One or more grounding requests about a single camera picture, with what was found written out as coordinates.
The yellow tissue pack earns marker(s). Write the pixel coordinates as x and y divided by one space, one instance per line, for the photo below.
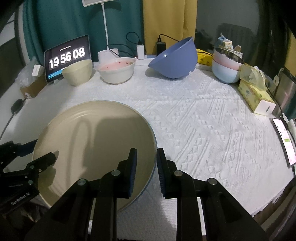
253 89

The large blue bowl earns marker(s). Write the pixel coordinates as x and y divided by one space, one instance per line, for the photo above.
177 61

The teal curtain left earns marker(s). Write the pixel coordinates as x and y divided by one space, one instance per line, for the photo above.
117 24

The clear plastic bag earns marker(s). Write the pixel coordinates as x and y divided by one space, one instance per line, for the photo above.
25 77

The beige plate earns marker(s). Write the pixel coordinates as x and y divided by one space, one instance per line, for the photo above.
90 140

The pink white ceramic bowl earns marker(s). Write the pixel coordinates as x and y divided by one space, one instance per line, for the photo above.
117 71

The white power strip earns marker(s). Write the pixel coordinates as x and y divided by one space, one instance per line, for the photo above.
147 59

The smartphone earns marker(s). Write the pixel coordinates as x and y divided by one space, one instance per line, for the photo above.
285 140

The steel thermos mug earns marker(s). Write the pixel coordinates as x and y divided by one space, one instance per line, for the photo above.
284 94

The tablet showing clock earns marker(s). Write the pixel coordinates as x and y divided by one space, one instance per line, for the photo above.
65 54

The yellow snack bag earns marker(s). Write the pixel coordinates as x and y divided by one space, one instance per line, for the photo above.
204 58

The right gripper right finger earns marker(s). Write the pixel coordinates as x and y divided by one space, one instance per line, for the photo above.
170 177

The container with snacks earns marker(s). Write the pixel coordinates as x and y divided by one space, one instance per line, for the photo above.
224 43

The black charger adapter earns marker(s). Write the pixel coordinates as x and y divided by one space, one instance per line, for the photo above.
160 47

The white charger plug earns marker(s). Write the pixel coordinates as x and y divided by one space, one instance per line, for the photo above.
140 52

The beige bowl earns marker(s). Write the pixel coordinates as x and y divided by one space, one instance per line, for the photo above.
78 73

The black round pouch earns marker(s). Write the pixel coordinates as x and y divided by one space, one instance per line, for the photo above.
17 106

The stacked pink blue bowls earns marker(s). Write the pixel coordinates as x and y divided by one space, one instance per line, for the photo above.
226 66

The small white box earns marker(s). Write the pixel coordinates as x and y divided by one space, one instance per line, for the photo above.
38 70

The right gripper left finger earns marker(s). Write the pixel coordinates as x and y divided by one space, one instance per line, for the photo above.
126 177

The cardboard box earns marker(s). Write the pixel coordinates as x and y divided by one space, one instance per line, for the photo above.
33 90

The yellow curtain left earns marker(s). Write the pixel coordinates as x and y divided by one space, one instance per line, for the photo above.
176 19

